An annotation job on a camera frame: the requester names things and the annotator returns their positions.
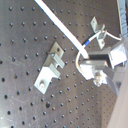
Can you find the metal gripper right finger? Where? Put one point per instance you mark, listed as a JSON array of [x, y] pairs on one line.
[[113, 57]]

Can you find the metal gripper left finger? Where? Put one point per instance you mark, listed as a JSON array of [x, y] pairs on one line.
[[100, 73]]

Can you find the small metal cable clip bracket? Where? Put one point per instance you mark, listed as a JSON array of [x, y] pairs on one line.
[[99, 30]]

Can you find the large metal cable clip bracket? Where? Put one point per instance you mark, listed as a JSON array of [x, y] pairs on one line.
[[49, 68]]

